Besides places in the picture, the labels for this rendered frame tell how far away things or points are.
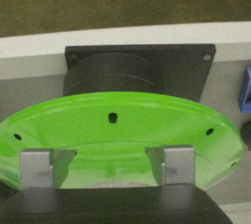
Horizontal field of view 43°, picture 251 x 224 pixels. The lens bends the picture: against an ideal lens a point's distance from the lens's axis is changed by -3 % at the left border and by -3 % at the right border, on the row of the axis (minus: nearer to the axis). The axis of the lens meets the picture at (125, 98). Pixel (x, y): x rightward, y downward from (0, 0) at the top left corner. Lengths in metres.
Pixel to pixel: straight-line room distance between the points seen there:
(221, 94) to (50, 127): 0.33
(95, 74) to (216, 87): 0.21
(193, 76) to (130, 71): 0.11
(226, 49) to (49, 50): 0.24
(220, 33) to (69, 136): 0.26
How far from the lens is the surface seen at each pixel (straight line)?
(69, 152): 0.16
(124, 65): 0.42
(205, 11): 1.66
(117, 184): 0.37
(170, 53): 0.44
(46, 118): 0.30
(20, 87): 0.52
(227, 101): 0.58
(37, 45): 0.47
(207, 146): 0.34
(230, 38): 0.46
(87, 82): 0.41
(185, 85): 0.50
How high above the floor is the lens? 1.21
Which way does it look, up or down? 34 degrees down
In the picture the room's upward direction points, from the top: 178 degrees clockwise
